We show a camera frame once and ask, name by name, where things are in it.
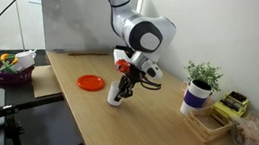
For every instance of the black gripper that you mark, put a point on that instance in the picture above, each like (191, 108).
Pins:
(134, 73)

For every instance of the white plastic mug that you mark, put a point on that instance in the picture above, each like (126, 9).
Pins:
(112, 97)

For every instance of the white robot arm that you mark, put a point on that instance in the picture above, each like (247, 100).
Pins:
(148, 34)

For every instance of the orange round knob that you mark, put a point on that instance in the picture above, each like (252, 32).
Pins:
(122, 65)

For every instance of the orange round plate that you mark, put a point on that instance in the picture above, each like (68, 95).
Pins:
(90, 82)

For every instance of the wooden stick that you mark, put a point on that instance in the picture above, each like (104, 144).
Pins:
(88, 53)

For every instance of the white cup with blue band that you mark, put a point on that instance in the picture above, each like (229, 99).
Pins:
(194, 99)

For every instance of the brown cardboard board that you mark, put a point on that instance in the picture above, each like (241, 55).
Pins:
(46, 81)

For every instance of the green plant in pink pot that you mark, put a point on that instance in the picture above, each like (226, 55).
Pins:
(203, 72)

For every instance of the wooden slat crate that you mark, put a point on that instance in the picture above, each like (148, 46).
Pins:
(208, 126)

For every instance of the white cup in basket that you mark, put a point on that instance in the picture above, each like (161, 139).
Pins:
(25, 60)

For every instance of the purple plastic basket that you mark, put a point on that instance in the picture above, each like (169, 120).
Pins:
(8, 76)

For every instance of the yellow orange toy piece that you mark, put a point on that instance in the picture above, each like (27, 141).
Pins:
(4, 56)

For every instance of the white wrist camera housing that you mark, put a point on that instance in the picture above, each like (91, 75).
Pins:
(153, 71)

